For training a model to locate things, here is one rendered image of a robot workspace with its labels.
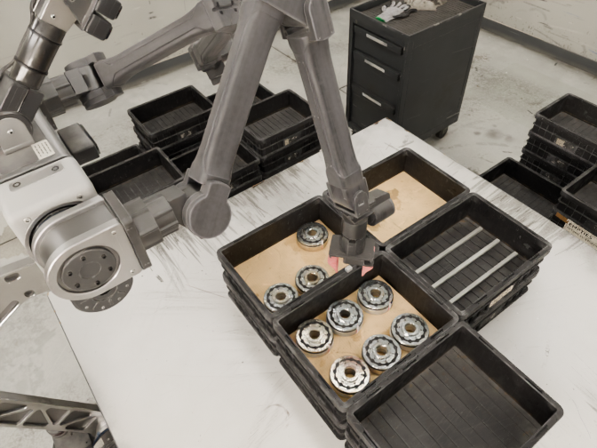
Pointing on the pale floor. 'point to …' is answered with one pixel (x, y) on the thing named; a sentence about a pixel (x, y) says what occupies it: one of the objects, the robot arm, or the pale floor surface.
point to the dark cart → (410, 65)
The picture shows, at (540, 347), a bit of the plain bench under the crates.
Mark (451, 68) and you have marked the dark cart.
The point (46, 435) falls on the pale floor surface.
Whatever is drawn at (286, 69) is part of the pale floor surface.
